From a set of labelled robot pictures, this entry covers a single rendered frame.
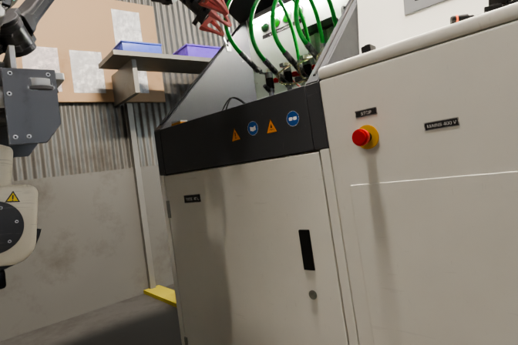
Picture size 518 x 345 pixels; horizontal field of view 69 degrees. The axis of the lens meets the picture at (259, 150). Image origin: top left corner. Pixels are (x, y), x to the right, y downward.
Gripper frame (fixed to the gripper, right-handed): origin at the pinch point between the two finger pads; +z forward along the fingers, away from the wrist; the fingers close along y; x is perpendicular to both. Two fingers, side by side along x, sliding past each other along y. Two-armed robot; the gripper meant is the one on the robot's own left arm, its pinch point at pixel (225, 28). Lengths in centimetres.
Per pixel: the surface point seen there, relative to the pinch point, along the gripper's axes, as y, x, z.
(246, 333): 18, 69, 59
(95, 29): 158, -76, -73
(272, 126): -13.7, 29.6, 25.5
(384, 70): -45, 25, 31
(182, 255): 39, 55, 36
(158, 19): 161, -124, -50
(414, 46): -52, 23, 31
